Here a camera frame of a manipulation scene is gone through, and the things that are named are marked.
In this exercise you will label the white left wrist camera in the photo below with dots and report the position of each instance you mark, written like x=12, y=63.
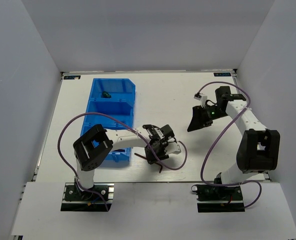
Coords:
x=172, y=148

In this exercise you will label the blue far storage bin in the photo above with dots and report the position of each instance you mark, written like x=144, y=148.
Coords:
x=122, y=102

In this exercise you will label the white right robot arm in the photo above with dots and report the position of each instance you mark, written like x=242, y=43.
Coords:
x=258, y=151

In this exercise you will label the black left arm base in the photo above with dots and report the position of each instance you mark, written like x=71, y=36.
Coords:
x=76, y=200

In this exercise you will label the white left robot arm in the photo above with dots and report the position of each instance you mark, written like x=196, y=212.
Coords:
x=96, y=144

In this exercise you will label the long brown hex key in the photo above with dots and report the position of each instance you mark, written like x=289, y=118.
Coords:
x=143, y=157

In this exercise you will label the dark right corner label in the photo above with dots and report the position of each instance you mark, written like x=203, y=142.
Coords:
x=222, y=74

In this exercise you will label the dark corner label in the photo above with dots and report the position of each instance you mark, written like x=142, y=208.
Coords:
x=71, y=77
x=222, y=74

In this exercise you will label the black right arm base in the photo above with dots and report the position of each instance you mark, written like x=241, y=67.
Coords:
x=215, y=199

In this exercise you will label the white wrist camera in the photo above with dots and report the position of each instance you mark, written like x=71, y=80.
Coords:
x=202, y=98
x=172, y=148

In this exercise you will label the dark left corner label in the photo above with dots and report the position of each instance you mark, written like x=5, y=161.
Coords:
x=71, y=77

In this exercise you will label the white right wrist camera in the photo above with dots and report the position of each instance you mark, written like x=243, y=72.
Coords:
x=202, y=98

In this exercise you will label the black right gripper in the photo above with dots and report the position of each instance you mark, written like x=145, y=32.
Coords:
x=196, y=122

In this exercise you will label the green stubby screwdriver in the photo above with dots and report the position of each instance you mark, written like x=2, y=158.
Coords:
x=105, y=95

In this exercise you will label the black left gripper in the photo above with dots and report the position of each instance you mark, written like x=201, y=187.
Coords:
x=162, y=155

